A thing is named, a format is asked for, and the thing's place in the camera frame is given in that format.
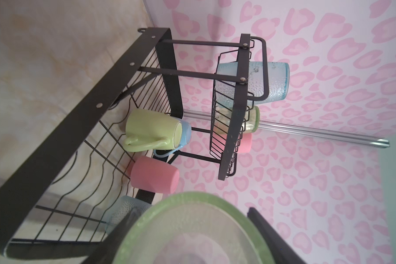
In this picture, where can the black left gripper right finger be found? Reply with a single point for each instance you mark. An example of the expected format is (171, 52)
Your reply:
(280, 250)

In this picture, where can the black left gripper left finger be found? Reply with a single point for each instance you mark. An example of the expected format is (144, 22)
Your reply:
(107, 250)

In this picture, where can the teal translucent plastic cup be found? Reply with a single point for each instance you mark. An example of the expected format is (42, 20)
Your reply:
(125, 206)

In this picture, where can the pale yellow translucent cup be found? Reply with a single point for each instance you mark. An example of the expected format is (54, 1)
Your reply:
(193, 228)

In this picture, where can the pink plastic cup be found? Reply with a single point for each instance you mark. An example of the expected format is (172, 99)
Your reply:
(155, 176)
(245, 143)

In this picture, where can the pale green ceramic mug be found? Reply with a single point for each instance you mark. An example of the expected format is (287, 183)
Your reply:
(150, 130)

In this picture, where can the light blue ceramic mug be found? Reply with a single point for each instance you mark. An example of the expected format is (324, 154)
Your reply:
(184, 141)

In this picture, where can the green translucent plastic cup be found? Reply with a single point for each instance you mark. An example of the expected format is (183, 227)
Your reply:
(223, 118)

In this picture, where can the pale teal cup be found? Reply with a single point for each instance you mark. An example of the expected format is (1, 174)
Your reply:
(278, 81)

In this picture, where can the black wire dish rack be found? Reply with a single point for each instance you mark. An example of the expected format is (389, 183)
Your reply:
(56, 203)

